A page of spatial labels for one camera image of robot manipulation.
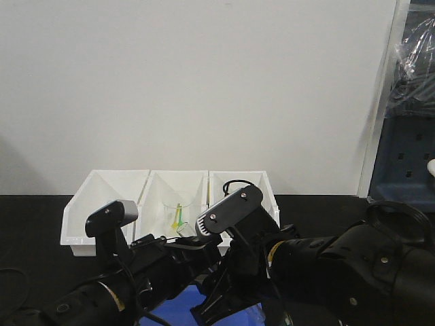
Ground left white storage bin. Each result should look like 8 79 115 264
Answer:
60 170 150 257

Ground blue plastic tray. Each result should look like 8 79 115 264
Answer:
152 285 266 326

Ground yellow green plastic spoons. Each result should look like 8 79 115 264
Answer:
171 203 184 230

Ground plastic bag of pegs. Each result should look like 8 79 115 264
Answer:
386 1 434 118

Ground blue-grey pegboard drying rack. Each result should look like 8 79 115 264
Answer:
368 1 434 213

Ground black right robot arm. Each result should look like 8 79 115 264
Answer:
191 201 434 325

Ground white lab faucet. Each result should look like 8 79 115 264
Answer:
427 159 435 177

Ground right white storage bin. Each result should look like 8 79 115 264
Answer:
209 171 279 254

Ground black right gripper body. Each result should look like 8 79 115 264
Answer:
190 224 299 323

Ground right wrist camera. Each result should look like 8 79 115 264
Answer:
195 185 279 244

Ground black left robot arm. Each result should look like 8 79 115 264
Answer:
1 234 222 325

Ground black wire tripod stand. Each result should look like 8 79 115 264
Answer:
222 179 254 197

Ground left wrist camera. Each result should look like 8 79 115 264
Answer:
85 200 139 267

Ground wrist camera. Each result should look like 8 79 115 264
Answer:
85 200 139 267
195 185 279 244

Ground middle white storage bin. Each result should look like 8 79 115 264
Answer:
135 170 209 240

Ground clear glass beaker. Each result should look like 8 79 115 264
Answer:
162 191 194 238

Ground white storage bin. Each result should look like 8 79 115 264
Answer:
135 170 209 240
60 170 150 257
209 171 279 254

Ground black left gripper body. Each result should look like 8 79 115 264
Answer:
130 234 221 299

